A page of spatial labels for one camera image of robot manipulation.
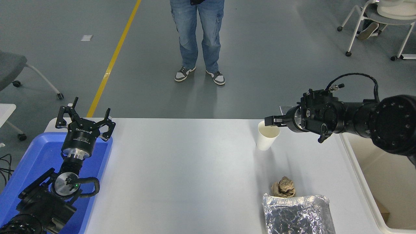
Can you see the grey office chair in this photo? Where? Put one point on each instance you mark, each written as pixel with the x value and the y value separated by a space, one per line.
pixel 9 66

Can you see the blue plastic tray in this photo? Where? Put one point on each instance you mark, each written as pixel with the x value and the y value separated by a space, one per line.
pixel 42 156

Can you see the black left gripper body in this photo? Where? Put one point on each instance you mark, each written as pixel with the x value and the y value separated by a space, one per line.
pixel 79 136

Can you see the crumpled tan paper ball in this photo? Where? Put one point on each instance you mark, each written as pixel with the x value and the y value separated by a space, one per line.
pixel 283 188

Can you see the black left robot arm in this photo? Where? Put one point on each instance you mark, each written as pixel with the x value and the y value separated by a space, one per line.
pixel 42 208

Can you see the silver foil tray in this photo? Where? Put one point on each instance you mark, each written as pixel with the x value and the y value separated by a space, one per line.
pixel 295 216

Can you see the metal floor plate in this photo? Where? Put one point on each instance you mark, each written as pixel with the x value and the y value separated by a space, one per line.
pixel 284 110

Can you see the large pale plastic bin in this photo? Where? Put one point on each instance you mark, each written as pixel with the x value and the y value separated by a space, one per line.
pixel 390 182

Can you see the seated person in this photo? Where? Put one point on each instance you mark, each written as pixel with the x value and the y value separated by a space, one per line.
pixel 367 31

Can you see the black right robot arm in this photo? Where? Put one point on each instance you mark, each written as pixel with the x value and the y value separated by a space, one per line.
pixel 393 123

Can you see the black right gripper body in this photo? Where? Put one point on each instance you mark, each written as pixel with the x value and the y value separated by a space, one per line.
pixel 291 120

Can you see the white side table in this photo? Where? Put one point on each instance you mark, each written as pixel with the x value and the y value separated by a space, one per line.
pixel 6 110

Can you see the white desk foot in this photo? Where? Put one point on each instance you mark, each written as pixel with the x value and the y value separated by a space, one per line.
pixel 408 57

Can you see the white wheeled chair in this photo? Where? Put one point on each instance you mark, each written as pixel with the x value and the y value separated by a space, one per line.
pixel 390 13

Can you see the white paper cup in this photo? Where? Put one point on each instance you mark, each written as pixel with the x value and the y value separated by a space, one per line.
pixel 266 139

